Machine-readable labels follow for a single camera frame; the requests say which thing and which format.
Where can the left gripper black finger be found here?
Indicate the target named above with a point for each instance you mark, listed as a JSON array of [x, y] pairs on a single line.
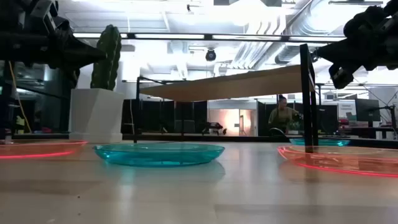
[[74, 77], [81, 54]]

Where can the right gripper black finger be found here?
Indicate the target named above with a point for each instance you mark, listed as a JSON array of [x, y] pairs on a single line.
[[331, 53], [342, 76]]

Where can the teal translucent plastic plate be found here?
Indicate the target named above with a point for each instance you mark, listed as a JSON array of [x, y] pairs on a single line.
[[329, 142], [158, 154]]

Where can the orange translucent plastic plate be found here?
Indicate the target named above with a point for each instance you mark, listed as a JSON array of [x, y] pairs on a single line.
[[342, 158], [37, 148]]

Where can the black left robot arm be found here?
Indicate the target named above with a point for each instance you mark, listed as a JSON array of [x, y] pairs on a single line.
[[12, 15]]

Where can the wooden shelf with black legs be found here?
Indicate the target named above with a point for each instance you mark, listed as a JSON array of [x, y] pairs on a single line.
[[233, 85]]

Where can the green cactus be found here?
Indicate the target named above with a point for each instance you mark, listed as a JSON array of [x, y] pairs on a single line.
[[106, 59]]

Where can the black framed glass partition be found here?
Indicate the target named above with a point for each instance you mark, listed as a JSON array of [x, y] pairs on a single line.
[[49, 93]]

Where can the black computer monitor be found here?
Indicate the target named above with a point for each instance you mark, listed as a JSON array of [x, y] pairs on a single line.
[[367, 109]]

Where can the white square planter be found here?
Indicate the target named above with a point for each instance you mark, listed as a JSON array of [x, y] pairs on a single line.
[[96, 115]]

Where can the black stand with boom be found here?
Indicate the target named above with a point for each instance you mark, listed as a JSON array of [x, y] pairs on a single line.
[[392, 118]]

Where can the person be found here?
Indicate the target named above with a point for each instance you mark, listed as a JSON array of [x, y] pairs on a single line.
[[281, 116]]

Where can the black partition panels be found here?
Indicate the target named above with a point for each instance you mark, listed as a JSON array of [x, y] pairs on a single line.
[[161, 116]]

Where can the black bar with light strips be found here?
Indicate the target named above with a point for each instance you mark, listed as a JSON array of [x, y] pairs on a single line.
[[217, 36]]

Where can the small black wheeled device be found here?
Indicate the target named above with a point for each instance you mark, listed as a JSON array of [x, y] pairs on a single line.
[[213, 127]]

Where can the white wall sign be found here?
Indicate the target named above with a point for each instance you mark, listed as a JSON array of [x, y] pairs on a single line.
[[346, 109]]

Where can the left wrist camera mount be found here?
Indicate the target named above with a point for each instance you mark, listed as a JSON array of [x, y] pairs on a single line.
[[45, 12]]

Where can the round black ceiling camera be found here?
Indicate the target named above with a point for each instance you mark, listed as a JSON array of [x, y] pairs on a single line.
[[210, 55]]

